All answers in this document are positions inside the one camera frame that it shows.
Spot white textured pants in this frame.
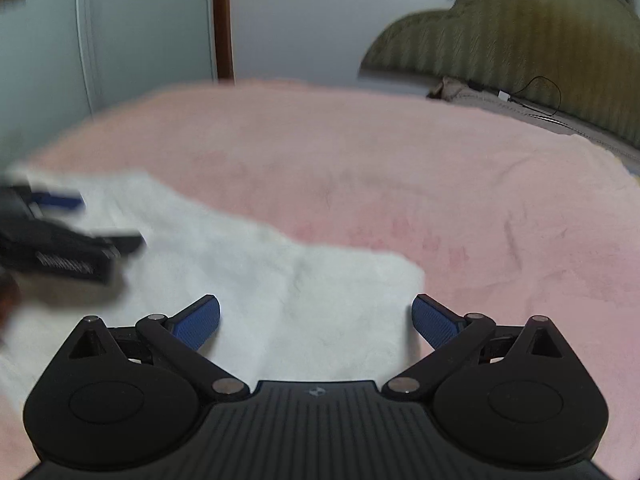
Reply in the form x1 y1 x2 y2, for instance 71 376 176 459
1 167 424 408

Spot person's left hand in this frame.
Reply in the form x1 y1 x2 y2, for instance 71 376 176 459
0 268 22 346

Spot white floral wardrobe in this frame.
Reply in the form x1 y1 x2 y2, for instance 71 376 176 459
1 0 217 165

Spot olive upholstered headboard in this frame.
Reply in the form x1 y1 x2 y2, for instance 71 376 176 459
360 0 639 146

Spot brown wooden door frame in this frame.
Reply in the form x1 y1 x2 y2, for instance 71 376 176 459
212 0 234 81

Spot black charger cable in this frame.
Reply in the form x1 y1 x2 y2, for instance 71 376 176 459
466 75 582 131

